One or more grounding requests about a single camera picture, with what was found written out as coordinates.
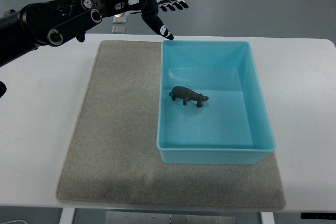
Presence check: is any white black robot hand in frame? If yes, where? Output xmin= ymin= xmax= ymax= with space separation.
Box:
xmin=115 ymin=0 xmax=189 ymax=41

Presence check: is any brown toy hippo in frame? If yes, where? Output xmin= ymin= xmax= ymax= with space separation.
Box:
xmin=169 ymin=86 xmax=209 ymax=108

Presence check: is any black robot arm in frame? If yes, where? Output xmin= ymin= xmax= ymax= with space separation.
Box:
xmin=1 ymin=0 xmax=158 ymax=66

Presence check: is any blue plastic box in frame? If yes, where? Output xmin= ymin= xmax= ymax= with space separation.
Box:
xmin=157 ymin=40 xmax=276 ymax=165

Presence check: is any upper metal floor plate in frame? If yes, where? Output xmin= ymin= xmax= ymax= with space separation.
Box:
xmin=113 ymin=16 xmax=127 ymax=24

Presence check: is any metal floor plate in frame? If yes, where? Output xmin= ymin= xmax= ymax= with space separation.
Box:
xmin=112 ymin=25 xmax=126 ymax=34
xmin=113 ymin=16 xmax=127 ymax=24

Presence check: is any lower metal floor plate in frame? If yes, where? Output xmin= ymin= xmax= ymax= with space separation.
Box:
xmin=112 ymin=25 xmax=126 ymax=34

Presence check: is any grey felt mat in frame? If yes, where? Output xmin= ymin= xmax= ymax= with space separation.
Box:
xmin=56 ymin=40 xmax=286 ymax=211

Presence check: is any metal table crossbar plate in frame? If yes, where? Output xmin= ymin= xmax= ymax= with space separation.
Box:
xmin=104 ymin=211 xmax=237 ymax=224

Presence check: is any white table leg left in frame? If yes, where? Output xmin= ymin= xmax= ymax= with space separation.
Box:
xmin=59 ymin=207 xmax=76 ymax=224

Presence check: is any white table leg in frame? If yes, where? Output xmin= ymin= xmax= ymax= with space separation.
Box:
xmin=59 ymin=207 xmax=76 ymax=224
xmin=260 ymin=212 xmax=275 ymax=224

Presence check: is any white table leg right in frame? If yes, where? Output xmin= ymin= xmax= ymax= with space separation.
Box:
xmin=260 ymin=212 xmax=275 ymax=224

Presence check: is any black table control panel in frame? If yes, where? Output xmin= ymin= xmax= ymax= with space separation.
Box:
xmin=300 ymin=212 xmax=336 ymax=220

